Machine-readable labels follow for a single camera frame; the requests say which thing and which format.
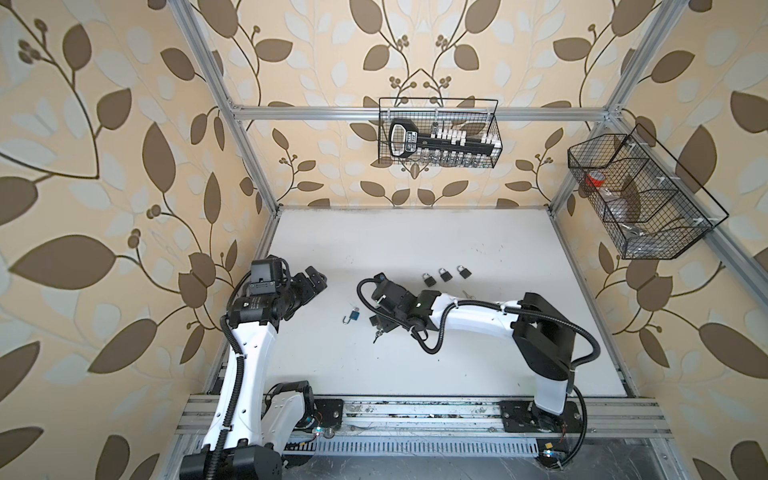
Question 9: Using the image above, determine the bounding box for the medium black padlock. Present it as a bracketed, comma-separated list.
[422, 273, 436, 287]

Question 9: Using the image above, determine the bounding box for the small black padlock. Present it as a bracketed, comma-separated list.
[438, 268, 453, 282]

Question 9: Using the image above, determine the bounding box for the smallest black padlock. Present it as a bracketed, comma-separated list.
[457, 265, 472, 279]

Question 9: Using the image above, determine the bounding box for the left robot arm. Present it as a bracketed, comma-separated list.
[179, 255, 327, 479]

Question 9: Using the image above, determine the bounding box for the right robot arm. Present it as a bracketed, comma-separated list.
[356, 275, 578, 416]

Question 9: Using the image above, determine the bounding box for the blue padlock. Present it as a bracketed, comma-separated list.
[342, 307, 360, 325]

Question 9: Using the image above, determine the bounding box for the black socket holder tool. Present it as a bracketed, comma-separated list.
[383, 119, 503, 160]

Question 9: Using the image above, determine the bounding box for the red item in basket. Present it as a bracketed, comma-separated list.
[585, 170, 606, 190]

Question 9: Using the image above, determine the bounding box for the black wire basket back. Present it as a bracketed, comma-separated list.
[377, 96, 503, 169]

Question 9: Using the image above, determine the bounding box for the black wire basket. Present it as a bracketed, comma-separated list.
[567, 124, 729, 260]
[377, 96, 503, 169]

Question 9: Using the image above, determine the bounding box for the aluminium frame horizontal bar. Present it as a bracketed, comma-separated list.
[232, 105, 610, 123]

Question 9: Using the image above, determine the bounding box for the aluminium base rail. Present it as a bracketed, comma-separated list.
[173, 392, 673, 460]

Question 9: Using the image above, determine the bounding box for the black wire basket right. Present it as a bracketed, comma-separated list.
[567, 124, 729, 260]

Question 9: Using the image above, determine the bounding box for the aluminium frame corner post left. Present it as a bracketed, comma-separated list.
[167, 0, 282, 215]

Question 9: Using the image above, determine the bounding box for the aluminium frame corner post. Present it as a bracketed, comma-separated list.
[548, 0, 688, 215]
[167, 0, 282, 215]

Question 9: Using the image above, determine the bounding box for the aluminium frame corner post right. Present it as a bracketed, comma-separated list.
[548, 0, 688, 215]

